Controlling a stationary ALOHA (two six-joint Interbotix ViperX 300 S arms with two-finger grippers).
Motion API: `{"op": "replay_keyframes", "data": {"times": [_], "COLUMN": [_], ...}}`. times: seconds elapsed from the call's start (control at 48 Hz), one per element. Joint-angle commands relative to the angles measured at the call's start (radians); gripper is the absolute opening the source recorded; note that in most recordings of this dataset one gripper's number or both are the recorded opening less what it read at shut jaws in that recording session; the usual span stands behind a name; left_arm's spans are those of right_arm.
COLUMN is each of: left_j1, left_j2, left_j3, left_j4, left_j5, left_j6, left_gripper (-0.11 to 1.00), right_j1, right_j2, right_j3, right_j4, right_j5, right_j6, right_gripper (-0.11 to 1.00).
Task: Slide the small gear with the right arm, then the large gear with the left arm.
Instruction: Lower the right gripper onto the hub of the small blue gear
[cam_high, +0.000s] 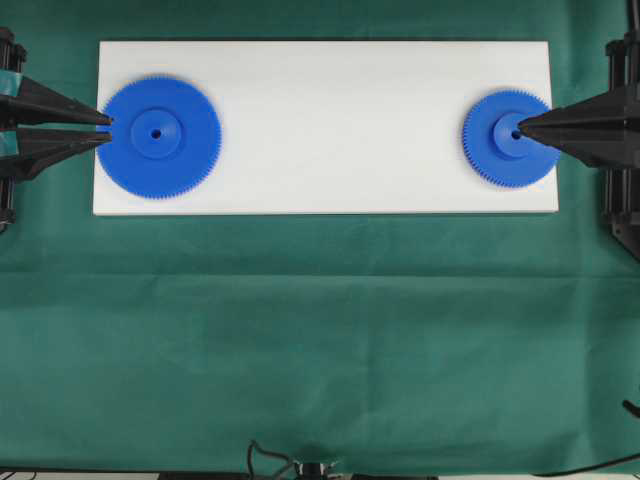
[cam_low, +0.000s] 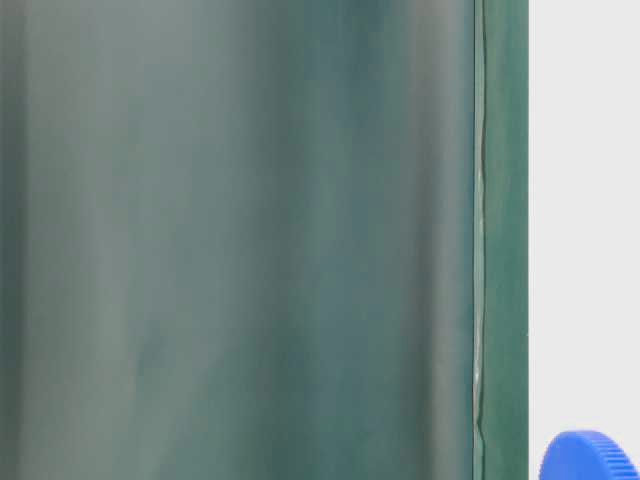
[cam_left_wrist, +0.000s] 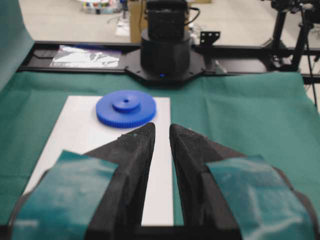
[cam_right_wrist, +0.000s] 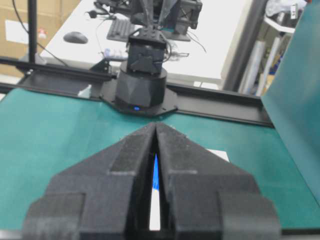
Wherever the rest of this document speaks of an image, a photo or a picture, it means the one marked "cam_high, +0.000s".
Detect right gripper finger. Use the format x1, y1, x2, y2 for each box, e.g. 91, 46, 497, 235
521, 130, 639, 168
518, 83, 639, 131

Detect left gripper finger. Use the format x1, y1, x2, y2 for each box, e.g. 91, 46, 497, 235
1, 75, 112, 126
1, 128, 111, 181

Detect small blue gear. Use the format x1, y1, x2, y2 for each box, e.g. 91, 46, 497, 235
461, 90, 560, 188

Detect large blue gear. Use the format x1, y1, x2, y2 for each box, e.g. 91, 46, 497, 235
97, 75, 222, 200

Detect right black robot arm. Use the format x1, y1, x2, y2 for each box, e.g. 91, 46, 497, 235
518, 1, 639, 258

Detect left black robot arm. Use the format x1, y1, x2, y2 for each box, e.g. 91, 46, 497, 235
1, 27, 112, 231

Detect white rectangular board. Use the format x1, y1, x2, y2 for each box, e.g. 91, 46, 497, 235
93, 41, 559, 216

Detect black cable bottom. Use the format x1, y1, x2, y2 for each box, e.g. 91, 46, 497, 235
246, 439, 341, 480

